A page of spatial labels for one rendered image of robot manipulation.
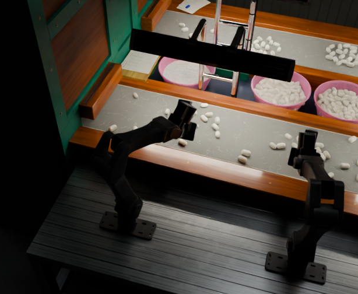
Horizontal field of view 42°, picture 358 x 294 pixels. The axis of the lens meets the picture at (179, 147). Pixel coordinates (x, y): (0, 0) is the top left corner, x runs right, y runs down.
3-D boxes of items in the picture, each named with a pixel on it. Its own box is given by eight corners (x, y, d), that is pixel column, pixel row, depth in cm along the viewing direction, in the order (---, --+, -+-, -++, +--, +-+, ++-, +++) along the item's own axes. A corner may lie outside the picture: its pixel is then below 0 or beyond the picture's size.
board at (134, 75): (145, 82, 210) (145, 80, 209) (114, 75, 213) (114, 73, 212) (169, 42, 232) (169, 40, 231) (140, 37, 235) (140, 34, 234)
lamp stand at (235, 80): (227, 137, 200) (238, 49, 167) (182, 126, 204) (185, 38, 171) (237, 108, 212) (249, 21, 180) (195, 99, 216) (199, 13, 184)
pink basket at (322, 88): (368, 142, 199) (376, 126, 192) (305, 128, 204) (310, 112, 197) (371, 103, 216) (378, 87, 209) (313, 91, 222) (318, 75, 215)
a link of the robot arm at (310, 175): (295, 151, 151) (313, 186, 122) (323, 153, 151) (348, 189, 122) (290, 186, 155) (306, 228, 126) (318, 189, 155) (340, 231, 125)
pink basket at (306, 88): (313, 121, 207) (318, 105, 200) (253, 123, 206) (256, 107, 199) (299, 83, 226) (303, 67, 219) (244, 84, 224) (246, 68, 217)
